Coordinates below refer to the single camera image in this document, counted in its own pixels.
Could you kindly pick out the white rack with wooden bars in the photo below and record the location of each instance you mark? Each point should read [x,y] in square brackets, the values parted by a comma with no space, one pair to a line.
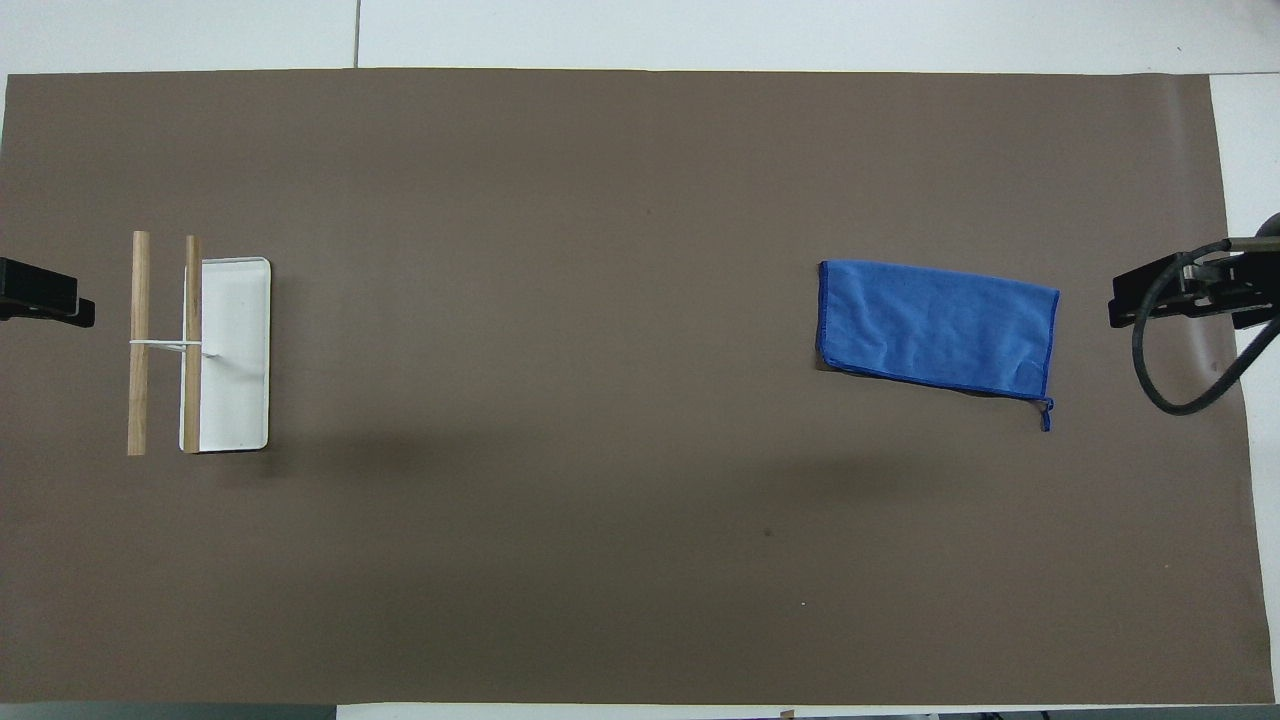
[235,350]

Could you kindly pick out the blue towel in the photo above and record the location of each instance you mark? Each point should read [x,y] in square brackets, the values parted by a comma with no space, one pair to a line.
[935,325]

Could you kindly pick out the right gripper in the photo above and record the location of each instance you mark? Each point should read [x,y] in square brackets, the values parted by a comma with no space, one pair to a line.
[1262,290]

